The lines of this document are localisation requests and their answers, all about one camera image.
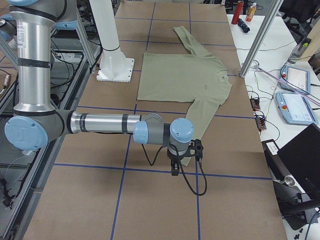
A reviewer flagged orange drink bottle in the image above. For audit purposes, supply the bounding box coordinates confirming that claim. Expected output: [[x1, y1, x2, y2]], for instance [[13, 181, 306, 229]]
[[245, 2, 257, 22]]

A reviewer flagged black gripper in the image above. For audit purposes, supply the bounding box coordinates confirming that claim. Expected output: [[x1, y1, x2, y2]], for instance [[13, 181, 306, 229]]
[[167, 147, 190, 176]]

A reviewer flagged red cylindrical bottle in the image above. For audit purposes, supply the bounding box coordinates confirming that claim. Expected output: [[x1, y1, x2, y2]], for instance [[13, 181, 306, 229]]
[[231, 0, 244, 25]]

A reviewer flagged white reacher grabber stick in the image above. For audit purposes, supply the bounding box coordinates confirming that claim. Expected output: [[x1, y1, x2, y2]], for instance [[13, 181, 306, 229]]
[[250, 61, 320, 106]]

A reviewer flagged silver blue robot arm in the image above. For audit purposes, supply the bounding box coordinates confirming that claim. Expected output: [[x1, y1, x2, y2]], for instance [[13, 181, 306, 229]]
[[4, 0, 197, 176]]

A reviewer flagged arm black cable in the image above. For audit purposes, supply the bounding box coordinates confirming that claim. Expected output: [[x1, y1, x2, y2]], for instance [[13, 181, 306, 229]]
[[141, 142, 208, 196]]

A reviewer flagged black monitor on arm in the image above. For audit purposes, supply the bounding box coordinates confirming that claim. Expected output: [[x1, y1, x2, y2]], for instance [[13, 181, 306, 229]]
[[262, 123, 320, 230]]

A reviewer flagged orange electronics board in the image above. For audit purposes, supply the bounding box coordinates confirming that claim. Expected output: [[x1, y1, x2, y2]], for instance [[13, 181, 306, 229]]
[[250, 98, 261, 111]]

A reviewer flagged far teach pendant tablet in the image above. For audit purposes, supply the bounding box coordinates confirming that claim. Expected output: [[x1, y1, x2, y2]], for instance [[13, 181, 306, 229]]
[[280, 65, 311, 95]]

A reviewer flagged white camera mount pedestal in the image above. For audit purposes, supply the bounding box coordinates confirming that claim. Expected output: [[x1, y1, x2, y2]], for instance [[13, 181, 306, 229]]
[[89, 0, 135, 83]]

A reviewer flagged aluminium frame post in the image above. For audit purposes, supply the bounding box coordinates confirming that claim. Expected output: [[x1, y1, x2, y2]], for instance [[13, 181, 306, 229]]
[[239, 0, 283, 78]]

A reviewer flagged olive green long-sleeve shirt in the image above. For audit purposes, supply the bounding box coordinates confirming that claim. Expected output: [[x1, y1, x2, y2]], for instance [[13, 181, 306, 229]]
[[136, 26, 233, 167]]

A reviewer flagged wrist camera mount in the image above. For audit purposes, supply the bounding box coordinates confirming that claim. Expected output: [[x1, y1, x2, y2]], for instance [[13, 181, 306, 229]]
[[187, 139, 204, 162]]

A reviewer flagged teach pendant tablet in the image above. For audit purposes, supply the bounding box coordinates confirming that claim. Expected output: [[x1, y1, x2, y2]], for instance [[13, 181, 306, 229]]
[[280, 65, 311, 95], [275, 92, 319, 126]]

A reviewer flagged folded dark blue umbrella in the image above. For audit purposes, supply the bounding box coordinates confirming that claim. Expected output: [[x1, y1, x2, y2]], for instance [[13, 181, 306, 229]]
[[237, 18, 250, 34]]

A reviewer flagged near teach pendant tablet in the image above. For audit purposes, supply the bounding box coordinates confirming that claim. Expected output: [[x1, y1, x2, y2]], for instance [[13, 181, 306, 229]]
[[275, 92, 319, 126]]

